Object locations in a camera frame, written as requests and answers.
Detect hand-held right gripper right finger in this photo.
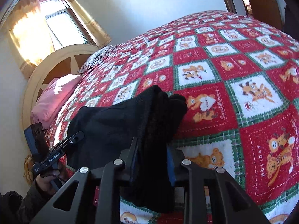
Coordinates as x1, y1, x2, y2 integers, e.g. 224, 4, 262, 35
167, 144, 269, 224

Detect striped pillow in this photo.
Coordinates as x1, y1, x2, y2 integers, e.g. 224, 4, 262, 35
78, 45, 117, 73

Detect yellow sheer curtain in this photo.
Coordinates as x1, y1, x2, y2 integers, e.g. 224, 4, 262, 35
8, 0, 56, 79

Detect person's left hand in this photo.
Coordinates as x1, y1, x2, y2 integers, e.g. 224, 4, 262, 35
36, 162, 69, 192

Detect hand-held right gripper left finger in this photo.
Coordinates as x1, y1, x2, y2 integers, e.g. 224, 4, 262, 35
30, 136, 141, 224

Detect red checked printed blanket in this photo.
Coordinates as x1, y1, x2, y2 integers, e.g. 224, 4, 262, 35
45, 10, 299, 224

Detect black pants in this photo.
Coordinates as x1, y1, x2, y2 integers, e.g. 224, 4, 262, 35
67, 85, 189, 214

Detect yellow patterned curtain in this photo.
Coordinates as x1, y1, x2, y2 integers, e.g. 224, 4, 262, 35
58, 0, 112, 48

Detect brown wooden door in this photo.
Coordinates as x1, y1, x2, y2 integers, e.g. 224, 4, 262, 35
242, 0, 287, 30

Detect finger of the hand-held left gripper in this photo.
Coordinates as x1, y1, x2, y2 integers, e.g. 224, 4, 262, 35
67, 131, 85, 147

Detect window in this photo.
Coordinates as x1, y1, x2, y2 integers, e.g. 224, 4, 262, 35
38, 0, 93, 52

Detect pink folded blanket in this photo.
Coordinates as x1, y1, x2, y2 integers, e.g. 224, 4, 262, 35
31, 74, 82, 129

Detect black cable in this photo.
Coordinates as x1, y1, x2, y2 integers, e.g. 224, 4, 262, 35
40, 171, 69, 183

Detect yellow patterned cloth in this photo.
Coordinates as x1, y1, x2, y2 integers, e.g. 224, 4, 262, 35
23, 154, 36, 186

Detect cream wooden headboard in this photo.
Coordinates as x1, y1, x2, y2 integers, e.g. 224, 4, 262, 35
21, 44, 101, 131

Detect person's left forearm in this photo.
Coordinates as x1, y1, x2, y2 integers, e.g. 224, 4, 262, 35
0, 183, 51, 224

